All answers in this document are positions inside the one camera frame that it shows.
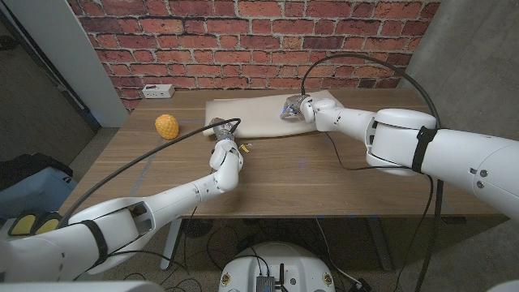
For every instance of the black bag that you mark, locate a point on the black bag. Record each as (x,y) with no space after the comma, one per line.
(24,166)

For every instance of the yellow toy pineapple fruit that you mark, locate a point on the yellow toy pineapple fruit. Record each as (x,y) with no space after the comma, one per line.
(167,126)

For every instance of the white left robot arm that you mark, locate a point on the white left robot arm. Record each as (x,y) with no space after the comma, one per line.
(170,198)

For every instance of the yellow black foot pedal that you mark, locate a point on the yellow black foot pedal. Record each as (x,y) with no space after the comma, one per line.
(23,225)
(46,227)

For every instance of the grey tape strip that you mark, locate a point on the grey tape strip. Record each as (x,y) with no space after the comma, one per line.
(140,180)

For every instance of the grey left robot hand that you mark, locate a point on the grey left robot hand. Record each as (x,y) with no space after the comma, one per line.
(222,130)

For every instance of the small grey computer box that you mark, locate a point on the small grey computer box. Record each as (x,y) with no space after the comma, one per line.
(265,284)

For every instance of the white power strip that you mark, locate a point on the white power strip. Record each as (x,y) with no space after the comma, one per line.
(158,91)

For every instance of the black antenna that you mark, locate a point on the black antenna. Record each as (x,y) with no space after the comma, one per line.
(282,276)

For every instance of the grey table leg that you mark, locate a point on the grey table leg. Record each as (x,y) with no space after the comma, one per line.
(381,247)

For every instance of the white table leg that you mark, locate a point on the white table leg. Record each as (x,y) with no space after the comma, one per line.
(169,253)

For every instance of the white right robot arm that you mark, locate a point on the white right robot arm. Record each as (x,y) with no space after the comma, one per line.
(405,138)

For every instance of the white pillar panel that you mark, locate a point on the white pillar panel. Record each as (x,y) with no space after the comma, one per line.
(52,32)

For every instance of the cream white cloth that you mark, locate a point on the cream white cloth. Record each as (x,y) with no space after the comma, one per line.
(251,115)

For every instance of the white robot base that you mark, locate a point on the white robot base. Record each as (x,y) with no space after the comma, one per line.
(300,263)

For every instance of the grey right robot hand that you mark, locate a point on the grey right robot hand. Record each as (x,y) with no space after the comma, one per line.
(294,107)

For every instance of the red brick printed backdrop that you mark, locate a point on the red brick printed backdrop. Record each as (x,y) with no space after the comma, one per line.
(259,40)

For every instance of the black round floor grille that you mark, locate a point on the black round floor grille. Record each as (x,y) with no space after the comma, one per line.
(196,228)

